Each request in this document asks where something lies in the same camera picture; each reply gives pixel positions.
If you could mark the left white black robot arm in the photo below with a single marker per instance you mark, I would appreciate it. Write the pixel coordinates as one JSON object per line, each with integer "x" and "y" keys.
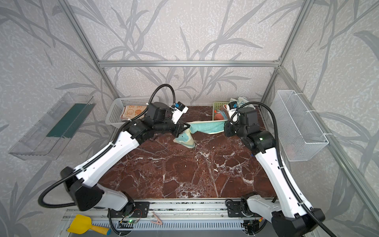
{"x": 81, "y": 182}

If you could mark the pink clothespin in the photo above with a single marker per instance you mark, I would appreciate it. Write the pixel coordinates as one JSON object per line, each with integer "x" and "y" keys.
{"x": 156, "y": 220}

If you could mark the red orange towel in basket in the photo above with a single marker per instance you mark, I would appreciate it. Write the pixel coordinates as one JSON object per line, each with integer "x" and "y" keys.
{"x": 220, "y": 115}

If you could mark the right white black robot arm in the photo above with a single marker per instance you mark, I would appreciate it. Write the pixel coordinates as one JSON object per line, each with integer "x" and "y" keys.
{"x": 294, "y": 215}

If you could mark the teal rabbit pattern towel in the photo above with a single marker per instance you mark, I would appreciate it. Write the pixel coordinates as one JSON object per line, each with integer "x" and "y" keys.
{"x": 240, "y": 101}

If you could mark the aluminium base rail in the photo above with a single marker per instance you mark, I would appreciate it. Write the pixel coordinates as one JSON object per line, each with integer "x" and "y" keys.
{"x": 179, "y": 214}

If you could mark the white wire mesh basket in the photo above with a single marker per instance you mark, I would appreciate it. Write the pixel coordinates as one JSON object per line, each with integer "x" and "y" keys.
{"x": 300, "y": 135}

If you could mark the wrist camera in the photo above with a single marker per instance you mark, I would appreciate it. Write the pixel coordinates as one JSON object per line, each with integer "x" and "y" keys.
{"x": 178, "y": 109}
{"x": 231, "y": 109}

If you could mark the clear acrylic wall shelf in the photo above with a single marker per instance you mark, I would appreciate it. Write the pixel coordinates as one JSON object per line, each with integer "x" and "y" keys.
{"x": 47, "y": 139}

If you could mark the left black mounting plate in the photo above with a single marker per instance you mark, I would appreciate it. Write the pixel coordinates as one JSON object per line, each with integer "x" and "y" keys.
{"x": 139, "y": 209}

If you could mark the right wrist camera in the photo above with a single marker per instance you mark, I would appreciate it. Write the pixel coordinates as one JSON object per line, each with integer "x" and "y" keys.
{"x": 231, "y": 109}

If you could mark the yellow plastic scoop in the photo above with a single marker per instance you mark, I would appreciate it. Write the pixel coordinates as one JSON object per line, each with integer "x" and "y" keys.
{"x": 81, "y": 224}

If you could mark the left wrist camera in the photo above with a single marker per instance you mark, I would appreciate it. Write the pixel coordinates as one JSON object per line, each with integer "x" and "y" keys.
{"x": 178, "y": 109}

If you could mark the green plastic basket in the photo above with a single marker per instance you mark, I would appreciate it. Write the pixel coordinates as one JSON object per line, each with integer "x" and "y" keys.
{"x": 218, "y": 105}

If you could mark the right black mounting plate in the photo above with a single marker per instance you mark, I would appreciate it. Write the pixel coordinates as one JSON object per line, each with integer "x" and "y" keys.
{"x": 234, "y": 209}

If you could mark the green circuit board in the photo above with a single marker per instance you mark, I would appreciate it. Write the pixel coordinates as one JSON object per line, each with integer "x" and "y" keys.
{"x": 129, "y": 222}

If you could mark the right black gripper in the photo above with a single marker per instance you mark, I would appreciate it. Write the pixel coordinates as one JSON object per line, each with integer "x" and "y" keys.
{"x": 228, "y": 130}

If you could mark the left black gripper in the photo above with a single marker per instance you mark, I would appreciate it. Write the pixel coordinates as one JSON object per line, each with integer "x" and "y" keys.
{"x": 176, "y": 128}

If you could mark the white perforated plastic basket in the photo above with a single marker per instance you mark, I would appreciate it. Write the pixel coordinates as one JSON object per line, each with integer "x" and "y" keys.
{"x": 113, "y": 116}

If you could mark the black mounting plate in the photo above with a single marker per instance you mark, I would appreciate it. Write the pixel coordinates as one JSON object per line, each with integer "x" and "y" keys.
{"x": 139, "y": 209}
{"x": 234, "y": 209}

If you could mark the orange rabbit pattern towel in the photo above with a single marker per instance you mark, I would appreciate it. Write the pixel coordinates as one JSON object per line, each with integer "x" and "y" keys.
{"x": 131, "y": 111}

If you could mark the teal and yellow towel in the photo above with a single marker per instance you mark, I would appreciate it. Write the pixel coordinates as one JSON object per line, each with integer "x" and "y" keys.
{"x": 207, "y": 127}

